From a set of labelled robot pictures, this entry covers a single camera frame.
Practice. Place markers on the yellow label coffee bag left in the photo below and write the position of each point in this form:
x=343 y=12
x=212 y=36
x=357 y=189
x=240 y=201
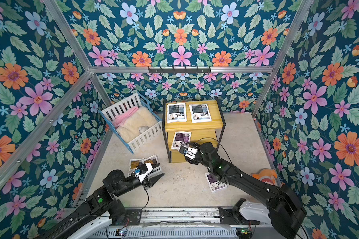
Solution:
x=133 y=164

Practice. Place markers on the white perforated cable tray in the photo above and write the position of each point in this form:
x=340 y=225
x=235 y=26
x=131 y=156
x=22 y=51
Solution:
x=171 y=233

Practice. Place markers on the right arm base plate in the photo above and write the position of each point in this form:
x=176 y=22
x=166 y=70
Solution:
x=228 y=217

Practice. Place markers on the black wall hook rail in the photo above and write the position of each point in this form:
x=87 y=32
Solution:
x=175 y=70

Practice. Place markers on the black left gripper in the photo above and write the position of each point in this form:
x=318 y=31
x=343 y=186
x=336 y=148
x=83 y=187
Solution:
x=150 y=182

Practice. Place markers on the pink blanket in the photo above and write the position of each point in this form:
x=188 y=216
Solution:
x=120 y=119

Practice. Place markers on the yellow label coffee bag right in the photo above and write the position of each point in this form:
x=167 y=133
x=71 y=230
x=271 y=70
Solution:
x=153 y=160

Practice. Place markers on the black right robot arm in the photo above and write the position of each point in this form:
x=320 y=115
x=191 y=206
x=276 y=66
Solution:
x=286 y=211

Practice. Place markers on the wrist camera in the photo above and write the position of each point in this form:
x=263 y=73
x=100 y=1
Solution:
x=188 y=152
x=142 y=171

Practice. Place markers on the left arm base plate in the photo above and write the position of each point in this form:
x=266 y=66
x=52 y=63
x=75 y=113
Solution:
x=131 y=218

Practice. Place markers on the yellow wooden three-tier shelf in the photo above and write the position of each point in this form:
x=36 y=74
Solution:
x=200 y=132

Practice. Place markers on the grey label coffee bag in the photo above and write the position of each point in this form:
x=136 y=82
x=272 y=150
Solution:
x=200 y=113
x=176 y=113

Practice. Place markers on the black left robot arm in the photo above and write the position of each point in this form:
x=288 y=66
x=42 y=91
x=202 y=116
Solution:
x=103 y=207

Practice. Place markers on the purple label coffee bag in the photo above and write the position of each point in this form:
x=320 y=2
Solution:
x=181 y=138
x=214 y=184

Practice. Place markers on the cream fluffy blanket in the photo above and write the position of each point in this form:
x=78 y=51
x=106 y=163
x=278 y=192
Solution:
x=135 y=125

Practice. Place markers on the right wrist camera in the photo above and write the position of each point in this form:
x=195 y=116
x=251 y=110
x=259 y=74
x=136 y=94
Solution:
x=188 y=152

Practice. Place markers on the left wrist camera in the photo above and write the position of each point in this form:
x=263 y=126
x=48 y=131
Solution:
x=142 y=171

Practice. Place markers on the white and blue toy crib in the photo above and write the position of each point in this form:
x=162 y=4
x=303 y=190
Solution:
x=122 y=106

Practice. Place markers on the orange plush fish toy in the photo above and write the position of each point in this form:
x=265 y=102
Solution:
x=268 y=176

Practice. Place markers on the yellow label coffee bag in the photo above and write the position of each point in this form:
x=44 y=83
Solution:
x=133 y=164
x=153 y=160

